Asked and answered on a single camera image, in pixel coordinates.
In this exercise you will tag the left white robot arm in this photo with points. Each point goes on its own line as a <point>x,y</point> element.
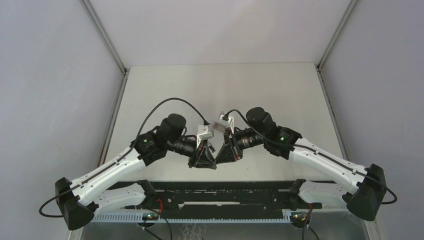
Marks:
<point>82,199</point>

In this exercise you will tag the black front mounting rail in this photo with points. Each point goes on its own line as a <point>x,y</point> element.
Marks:
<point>225,200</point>

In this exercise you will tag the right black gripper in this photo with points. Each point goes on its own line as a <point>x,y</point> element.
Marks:
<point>230,151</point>

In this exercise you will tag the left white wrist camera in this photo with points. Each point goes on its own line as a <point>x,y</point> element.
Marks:
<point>204,132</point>

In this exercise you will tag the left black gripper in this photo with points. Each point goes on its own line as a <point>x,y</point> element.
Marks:
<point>201,157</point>

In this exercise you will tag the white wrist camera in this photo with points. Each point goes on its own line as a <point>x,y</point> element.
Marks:
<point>225,121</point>
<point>204,132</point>

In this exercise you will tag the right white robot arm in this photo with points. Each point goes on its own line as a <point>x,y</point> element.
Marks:
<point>362,189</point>

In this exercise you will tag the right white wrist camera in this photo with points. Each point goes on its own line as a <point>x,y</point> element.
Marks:
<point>225,121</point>

